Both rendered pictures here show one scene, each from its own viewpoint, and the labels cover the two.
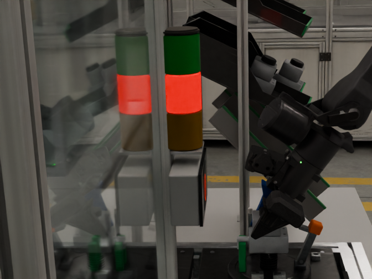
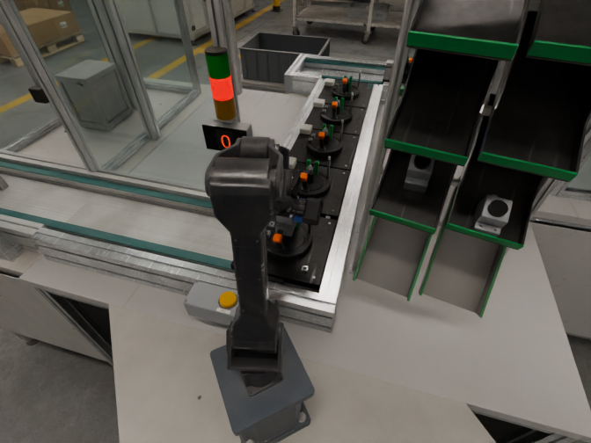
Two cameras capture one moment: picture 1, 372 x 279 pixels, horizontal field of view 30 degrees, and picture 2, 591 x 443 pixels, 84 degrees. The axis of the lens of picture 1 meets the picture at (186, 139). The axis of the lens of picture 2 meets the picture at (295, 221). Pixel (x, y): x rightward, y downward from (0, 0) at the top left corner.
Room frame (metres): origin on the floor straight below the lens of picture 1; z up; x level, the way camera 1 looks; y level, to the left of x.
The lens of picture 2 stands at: (1.20, -0.72, 1.66)
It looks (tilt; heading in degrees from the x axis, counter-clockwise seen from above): 45 degrees down; 100
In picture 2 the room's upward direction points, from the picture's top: straight up
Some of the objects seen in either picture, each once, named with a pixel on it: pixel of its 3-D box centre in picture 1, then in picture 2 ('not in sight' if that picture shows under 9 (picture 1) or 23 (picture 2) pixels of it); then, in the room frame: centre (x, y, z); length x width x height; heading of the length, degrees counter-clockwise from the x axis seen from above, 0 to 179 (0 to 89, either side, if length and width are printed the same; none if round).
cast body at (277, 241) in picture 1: (262, 228); (288, 214); (1.07, -0.12, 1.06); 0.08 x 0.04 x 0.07; 85
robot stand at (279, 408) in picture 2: not in sight; (264, 390); (1.10, -0.52, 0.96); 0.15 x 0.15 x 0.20; 36
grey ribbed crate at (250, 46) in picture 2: not in sight; (286, 58); (0.63, 1.97, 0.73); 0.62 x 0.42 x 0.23; 175
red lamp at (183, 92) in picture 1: (182, 91); (222, 86); (0.89, 0.00, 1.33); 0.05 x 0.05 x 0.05
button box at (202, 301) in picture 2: not in sight; (229, 307); (0.96, -0.34, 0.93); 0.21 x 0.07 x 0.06; 175
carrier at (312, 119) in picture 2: not in sight; (337, 108); (1.13, 0.61, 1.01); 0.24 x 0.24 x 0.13; 85
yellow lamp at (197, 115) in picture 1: (183, 128); (224, 106); (0.89, 0.00, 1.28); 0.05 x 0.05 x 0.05
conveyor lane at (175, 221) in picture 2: not in sight; (198, 228); (0.77, -0.08, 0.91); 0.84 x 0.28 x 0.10; 175
